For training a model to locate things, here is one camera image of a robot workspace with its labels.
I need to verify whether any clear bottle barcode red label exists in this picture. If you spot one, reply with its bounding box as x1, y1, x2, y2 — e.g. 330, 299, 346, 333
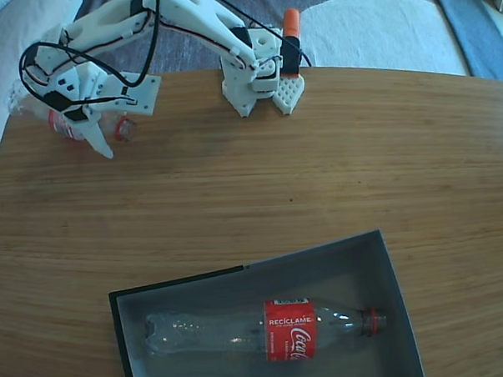
7, 74, 138, 149

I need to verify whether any clear bottle Coca-Cola red label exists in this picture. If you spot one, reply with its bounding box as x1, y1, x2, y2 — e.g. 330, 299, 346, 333
141, 293, 390, 369

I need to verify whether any grey cardboard box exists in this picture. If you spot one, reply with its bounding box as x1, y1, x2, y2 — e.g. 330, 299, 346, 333
106, 226, 428, 377

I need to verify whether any white cushion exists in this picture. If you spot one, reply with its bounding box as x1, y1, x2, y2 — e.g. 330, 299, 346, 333
0, 0, 93, 200

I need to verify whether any grey textured rug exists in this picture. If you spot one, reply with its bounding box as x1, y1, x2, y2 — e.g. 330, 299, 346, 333
42, 0, 469, 90

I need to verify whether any orange black table clamp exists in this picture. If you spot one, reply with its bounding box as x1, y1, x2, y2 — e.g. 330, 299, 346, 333
279, 8, 305, 79

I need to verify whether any white cloth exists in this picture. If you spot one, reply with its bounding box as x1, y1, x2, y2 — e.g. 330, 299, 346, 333
299, 0, 469, 85

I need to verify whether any blue cloth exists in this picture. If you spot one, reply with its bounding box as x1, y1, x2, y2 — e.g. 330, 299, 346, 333
429, 0, 503, 85

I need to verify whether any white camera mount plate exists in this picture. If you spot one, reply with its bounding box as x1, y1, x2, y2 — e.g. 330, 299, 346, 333
85, 69, 165, 120

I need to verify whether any black camera cable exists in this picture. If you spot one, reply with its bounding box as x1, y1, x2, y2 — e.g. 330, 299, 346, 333
15, 0, 315, 112

